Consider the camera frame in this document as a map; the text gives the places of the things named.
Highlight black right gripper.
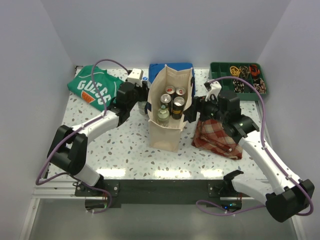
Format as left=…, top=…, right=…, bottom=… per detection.
left=182, top=93, right=227, bottom=124

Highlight beige canvas tote bag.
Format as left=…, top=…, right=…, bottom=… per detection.
left=147, top=65, right=194, bottom=152

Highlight green cap soda bottle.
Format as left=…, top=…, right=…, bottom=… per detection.
left=138, top=101, right=148, bottom=116

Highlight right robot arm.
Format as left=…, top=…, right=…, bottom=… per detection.
left=184, top=91, right=315, bottom=223

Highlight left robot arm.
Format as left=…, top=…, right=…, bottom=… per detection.
left=47, top=80, right=149, bottom=196

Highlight black can silver tab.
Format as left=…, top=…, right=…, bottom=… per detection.
left=172, top=96, right=185, bottom=120

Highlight red tab can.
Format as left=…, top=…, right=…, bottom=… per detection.
left=165, top=86, right=176, bottom=95
left=175, top=87, right=186, bottom=98

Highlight folded blue cloth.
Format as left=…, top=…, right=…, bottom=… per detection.
left=148, top=62, right=194, bottom=87

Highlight red plaid cloth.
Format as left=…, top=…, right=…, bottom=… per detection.
left=191, top=119, right=243, bottom=160

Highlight green Guess t-shirt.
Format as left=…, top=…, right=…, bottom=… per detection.
left=67, top=65, right=123, bottom=112

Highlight green compartment tray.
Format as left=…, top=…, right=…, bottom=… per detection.
left=209, top=62, right=268, bottom=101

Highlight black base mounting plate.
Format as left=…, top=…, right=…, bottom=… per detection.
left=74, top=178, right=243, bottom=209

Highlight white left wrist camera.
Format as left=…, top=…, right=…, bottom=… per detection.
left=127, top=68, right=144, bottom=86

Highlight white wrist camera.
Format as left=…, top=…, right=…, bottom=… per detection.
left=127, top=68, right=144, bottom=86
left=204, top=79, right=222, bottom=102

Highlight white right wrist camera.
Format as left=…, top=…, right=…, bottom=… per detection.
left=204, top=79, right=222, bottom=102

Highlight black white hair ties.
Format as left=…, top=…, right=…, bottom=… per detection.
left=232, top=77, right=247, bottom=93

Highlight pink patterned hair ties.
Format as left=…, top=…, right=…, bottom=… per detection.
left=252, top=77, right=268, bottom=95

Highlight orange black hair ties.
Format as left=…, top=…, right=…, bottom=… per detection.
left=248, top=64, right=262, bottom=77

